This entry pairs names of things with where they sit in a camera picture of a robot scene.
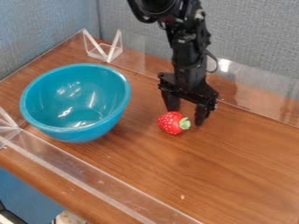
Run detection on dark object bottom left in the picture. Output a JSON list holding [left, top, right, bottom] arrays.
[[0, 202, 29, 224]]

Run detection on red toy strawberry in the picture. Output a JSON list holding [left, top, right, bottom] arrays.
[[158, 111, 193, 135]]

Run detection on blue plastic bowl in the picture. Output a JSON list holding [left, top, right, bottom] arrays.
[[21, 63, 131, 143]]

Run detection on pale object under table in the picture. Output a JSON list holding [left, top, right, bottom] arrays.
[[51, 211, 90, 224]]

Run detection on clear acrylic barrier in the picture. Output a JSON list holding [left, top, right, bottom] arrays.
[[94, 30, 299, 128], [0, 107, 204, 224]]

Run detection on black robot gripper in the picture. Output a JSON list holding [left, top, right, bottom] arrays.
[[158, 58, 220, 126]]

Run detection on clear acrylic back barrier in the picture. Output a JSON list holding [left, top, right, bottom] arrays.
[[94, 30, 299, 128]]

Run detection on clear acrylic front barrier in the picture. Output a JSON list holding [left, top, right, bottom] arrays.
[[0, 107, 204, 224]]

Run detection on clear acrylic corner bracket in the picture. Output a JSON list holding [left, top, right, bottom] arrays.
[[83, 29, 123, 63]]

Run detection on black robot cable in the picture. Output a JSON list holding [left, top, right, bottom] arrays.
[[204, 49, 221, 74]]

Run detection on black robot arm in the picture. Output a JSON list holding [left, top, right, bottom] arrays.
[[127, 0, 220, 126]]

